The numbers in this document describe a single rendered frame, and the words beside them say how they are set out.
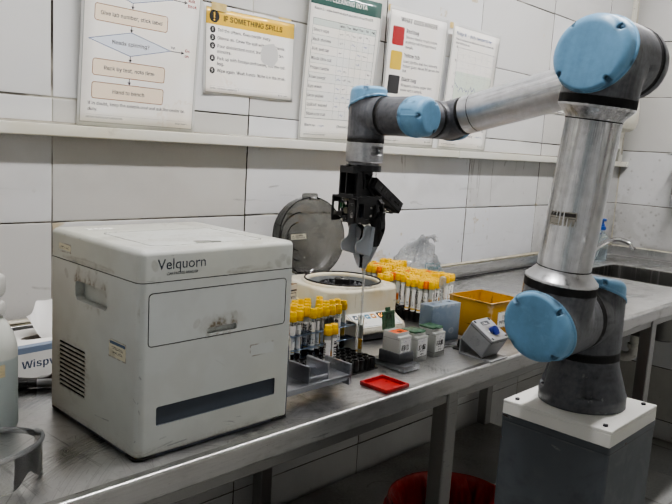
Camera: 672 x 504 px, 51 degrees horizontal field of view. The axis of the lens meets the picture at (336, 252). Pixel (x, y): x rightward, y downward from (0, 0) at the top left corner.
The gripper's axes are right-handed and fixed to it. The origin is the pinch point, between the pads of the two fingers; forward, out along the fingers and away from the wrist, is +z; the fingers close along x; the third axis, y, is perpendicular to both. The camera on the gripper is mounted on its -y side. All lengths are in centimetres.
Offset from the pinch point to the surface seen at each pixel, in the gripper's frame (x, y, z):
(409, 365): 10.1, -4.8, 20.7
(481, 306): 5.4, -39.0, 13.4
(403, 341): 8.1, -4.7, 16.0
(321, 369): 9.7, 21.2, 16.6
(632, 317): 18, -104, 22
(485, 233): -49, -128, 6
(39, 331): -36, 52, 15
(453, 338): 3.0, -31.5, 20.8
